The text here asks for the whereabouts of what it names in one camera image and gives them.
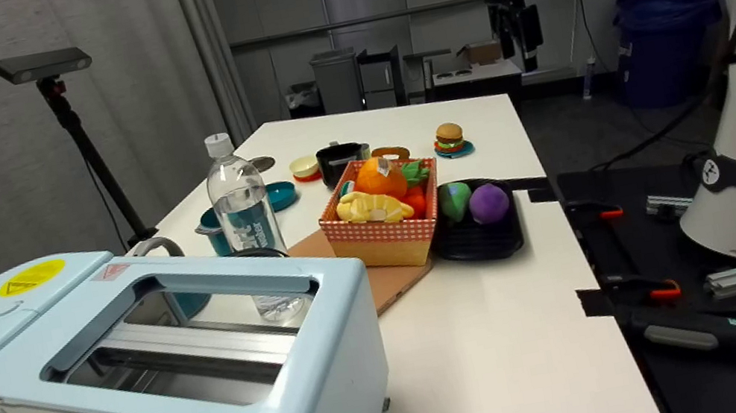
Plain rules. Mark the white toy stove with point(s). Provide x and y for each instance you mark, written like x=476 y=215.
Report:
x=474 y=76

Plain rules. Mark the toy burger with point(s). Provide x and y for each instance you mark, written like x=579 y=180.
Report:
x=449 y=134

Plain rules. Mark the green plush toy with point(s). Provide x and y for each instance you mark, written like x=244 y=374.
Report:
x=415 y=172

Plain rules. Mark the purple plush toy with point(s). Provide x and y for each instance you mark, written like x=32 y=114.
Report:
x=489 y=204

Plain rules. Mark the green pear toy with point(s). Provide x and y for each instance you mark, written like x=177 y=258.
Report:
x=454 y=200

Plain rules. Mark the red plush toy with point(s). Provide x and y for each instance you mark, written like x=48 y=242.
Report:
x=416 y=202

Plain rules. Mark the orange toy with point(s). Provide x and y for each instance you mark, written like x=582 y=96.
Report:
x=378 y=178

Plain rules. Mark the black pot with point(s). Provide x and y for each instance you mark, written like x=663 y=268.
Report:
x=337 y=160

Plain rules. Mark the yellow plush toy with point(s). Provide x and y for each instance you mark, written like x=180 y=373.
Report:
x=372 y=207

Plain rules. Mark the teal pot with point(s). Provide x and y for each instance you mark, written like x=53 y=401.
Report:
x=214 y=235

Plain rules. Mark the cardboard box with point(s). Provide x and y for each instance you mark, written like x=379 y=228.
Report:
x=482 y=53

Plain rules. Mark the small teal plate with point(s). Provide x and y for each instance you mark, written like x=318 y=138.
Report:
x=460 y=151

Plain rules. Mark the black cabinet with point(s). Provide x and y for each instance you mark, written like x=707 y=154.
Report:
x=382 y=79

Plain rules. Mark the blue barrel bin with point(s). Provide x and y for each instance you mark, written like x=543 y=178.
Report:
x=665 y=44

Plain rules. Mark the grey trash bin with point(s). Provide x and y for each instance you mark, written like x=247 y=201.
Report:
x=337 y=83

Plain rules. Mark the orange black clamp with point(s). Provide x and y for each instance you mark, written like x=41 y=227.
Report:
x=656 y=292
x=600 y=211

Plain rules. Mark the black grill tray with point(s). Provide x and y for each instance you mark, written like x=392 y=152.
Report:
x=476 y=242

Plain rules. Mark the red checkered basket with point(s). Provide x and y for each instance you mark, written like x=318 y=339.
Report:
x=378 y=242

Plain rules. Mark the cream bowl on red plate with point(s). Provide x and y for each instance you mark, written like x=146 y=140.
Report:
x=304 y=168

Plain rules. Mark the brown cutting board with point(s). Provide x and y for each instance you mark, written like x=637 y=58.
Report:
x=393 y=284

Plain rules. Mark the teal lid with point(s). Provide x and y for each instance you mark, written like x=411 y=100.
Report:
x=281 y=194

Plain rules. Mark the dark round coaster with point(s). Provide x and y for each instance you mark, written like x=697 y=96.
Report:
x=263 y=164

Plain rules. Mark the grey curtain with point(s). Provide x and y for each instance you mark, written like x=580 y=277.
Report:
x=211 y=45

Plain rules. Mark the clear water bottle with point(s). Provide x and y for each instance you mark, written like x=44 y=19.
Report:
x=242 y=206

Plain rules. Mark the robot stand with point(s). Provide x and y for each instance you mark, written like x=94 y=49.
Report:
x=681 y=348

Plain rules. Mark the light blue toaster oven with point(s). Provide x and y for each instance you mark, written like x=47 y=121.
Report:
x=166 y=393

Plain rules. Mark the camera on tripod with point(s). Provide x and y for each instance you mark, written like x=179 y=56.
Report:
x=66 y=116

